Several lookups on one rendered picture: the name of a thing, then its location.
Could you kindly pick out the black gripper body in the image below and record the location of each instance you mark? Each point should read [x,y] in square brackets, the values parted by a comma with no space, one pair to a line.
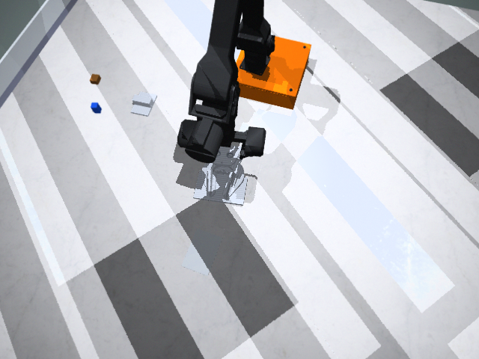
[253,139]

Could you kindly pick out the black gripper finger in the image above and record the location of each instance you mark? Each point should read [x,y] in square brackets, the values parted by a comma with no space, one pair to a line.
[242,154]

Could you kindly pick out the blue cube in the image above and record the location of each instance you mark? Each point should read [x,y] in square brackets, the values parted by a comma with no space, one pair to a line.
[96,107]

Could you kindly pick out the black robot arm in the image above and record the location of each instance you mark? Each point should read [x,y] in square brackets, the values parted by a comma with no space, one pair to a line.
[215,79]

